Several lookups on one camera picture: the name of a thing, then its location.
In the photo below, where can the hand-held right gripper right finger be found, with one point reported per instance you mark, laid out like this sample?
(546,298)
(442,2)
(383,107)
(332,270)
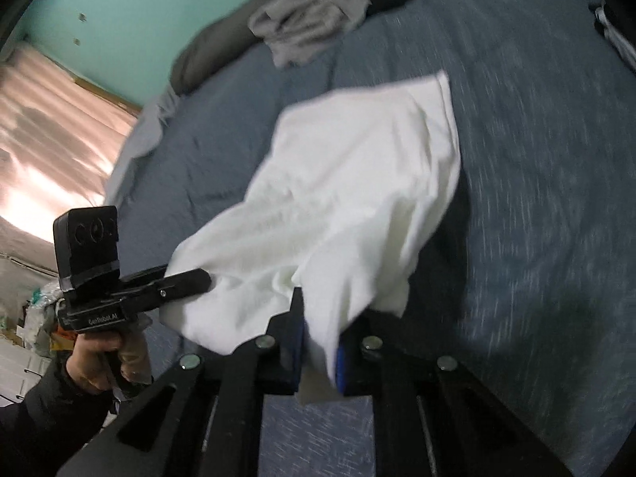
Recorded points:
(342,367)

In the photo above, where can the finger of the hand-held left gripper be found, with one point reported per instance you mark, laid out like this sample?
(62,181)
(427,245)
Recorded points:
(184,285)
(146,277)

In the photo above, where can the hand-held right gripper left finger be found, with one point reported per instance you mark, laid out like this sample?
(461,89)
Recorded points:
(293,348)

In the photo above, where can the white long-sleeve shirt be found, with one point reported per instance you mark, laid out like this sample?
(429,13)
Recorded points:
(338,184)

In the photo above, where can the person's left forearm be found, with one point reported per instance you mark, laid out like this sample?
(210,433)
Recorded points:
(44,417)

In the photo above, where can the person's left hand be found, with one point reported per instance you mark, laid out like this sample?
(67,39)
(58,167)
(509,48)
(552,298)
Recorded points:
(94,357)

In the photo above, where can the clear plastic bag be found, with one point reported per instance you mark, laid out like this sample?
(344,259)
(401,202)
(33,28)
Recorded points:
(42,308)

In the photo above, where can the pink curtain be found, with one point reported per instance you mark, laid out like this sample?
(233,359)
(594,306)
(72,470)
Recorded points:
(54,149)

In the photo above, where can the light grey blanket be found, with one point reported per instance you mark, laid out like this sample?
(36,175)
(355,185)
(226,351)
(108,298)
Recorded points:
(144,139)

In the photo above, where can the dark grey rolled duvet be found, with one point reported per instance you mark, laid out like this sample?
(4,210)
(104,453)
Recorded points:
(213,49)

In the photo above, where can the grey knit sweater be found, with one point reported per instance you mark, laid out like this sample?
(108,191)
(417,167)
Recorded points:
(308,25)

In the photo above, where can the wooden window frame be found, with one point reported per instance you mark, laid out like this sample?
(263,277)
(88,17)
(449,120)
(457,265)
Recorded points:
(109,94)

